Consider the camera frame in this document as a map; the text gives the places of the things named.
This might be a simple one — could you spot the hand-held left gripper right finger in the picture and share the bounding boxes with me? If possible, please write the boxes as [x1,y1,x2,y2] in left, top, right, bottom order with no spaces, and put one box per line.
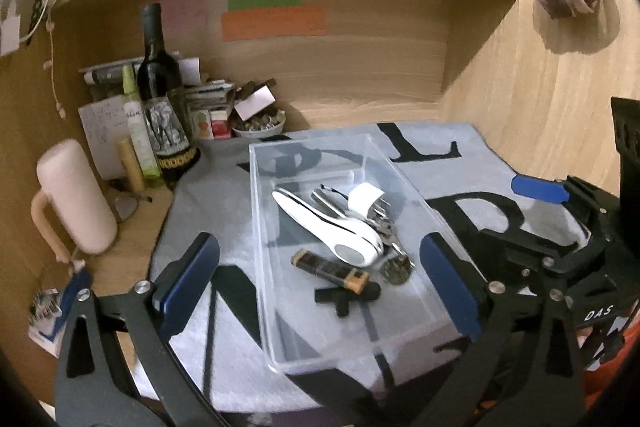
[410,232,586,427]

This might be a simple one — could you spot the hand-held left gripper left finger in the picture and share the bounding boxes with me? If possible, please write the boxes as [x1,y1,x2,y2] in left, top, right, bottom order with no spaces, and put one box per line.
[52,232,221,427]

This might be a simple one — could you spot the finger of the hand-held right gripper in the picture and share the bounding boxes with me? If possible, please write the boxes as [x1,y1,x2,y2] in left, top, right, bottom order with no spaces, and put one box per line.
[477,227,557,270]
[511,174,601,220]

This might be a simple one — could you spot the round metal disc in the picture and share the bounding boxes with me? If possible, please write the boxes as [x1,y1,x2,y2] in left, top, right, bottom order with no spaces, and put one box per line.
[380,254,416,285]

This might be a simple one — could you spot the silver metal tool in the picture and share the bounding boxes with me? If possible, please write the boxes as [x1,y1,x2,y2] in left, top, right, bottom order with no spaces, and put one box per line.
[367,202,401,244]

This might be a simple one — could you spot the black plastic piece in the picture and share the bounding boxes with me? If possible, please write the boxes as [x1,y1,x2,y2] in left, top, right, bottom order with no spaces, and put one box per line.
[314,282,382,319]

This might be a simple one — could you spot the clear plastic box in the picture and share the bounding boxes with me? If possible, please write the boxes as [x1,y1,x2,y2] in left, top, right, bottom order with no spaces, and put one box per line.
[248,133,483,375]

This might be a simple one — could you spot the black brown corkscrew tool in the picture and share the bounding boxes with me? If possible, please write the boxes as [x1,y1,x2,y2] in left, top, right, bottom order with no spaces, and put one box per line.
[290,248,371,294]

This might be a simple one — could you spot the white plastic clip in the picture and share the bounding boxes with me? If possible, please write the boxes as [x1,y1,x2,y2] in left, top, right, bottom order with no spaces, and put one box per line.
[347,182,386,217]

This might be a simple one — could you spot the grey mat with black letters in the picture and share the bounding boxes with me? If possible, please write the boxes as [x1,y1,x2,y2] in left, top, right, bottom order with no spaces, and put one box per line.
[150,122,596,413]

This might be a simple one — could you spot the small round mirror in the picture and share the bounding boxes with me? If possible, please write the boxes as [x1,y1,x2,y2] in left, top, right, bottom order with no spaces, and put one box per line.
[114,192,152,224]

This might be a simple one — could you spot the blue and white booklet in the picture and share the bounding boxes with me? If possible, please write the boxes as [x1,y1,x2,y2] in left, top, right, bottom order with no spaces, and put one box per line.
[27,267,93,358]

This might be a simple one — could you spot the beige cylindrical tube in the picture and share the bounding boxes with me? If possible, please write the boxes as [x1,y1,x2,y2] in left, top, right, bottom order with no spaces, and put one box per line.
[116,139,148,192]

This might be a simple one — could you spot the orange clothing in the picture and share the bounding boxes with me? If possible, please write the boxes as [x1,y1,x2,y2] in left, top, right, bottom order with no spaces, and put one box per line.
[585,352,640,427]

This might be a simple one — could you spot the white handheld massager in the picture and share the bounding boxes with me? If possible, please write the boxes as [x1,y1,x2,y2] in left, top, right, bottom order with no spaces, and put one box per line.
[272,188,385,269]

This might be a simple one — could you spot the pale pink mug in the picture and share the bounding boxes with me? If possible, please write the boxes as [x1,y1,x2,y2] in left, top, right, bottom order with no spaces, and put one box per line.
[31,139,119,264]

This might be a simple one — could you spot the green spray bottle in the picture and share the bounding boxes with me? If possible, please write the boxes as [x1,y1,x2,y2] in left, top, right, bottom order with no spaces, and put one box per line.
[121,64,166,188]

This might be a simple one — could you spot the white box with fruit print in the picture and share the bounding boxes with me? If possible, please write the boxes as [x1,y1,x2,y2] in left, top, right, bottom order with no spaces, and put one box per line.
[192,109,215,140]

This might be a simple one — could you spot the small red box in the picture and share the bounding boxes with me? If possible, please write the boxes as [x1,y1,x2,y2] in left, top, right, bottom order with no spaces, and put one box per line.
[210,107,233,138]

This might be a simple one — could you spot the white bowl of beads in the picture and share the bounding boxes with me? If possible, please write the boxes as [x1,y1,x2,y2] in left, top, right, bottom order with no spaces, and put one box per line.
[231,109,287,138]

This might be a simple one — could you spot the handwritten paper note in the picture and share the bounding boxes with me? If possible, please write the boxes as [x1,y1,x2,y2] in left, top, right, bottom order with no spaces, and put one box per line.
[78,96,132,181]

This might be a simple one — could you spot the stack of booklets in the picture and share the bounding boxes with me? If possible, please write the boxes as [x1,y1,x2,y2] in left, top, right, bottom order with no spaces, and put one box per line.
[185,79,236,110]

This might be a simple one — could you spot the white card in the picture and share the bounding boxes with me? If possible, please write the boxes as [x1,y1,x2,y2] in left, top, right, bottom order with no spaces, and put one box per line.
[234,86,276,120]

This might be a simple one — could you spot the dark brown clip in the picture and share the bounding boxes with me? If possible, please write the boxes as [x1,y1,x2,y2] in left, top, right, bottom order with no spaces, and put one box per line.
[240,78,278,100]

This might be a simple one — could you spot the dark wine bottle elephant label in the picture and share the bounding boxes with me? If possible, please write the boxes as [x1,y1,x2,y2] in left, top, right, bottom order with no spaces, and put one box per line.
[136,3,201,188]

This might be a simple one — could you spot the white paper sheets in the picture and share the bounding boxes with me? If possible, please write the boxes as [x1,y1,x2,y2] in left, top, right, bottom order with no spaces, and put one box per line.
[170,52,203,85]

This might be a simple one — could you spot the rolled newspaper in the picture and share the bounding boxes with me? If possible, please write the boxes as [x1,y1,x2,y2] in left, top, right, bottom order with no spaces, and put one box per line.
[77,62,141,85]

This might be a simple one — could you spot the pink sticky note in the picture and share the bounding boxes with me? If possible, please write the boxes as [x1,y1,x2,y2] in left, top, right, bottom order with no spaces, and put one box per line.
[160,0,208,30]

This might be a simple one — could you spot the orange sticky note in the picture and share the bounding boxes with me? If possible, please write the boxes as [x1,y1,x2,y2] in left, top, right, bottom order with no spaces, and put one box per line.
[221,5,327,42]

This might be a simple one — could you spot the green sticky note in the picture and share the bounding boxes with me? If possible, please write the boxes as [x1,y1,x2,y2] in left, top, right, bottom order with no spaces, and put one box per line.
[227,0,303,12]

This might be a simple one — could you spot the hanging white cord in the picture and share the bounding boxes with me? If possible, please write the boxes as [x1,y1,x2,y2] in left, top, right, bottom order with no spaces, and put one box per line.
[45,0,68,118]

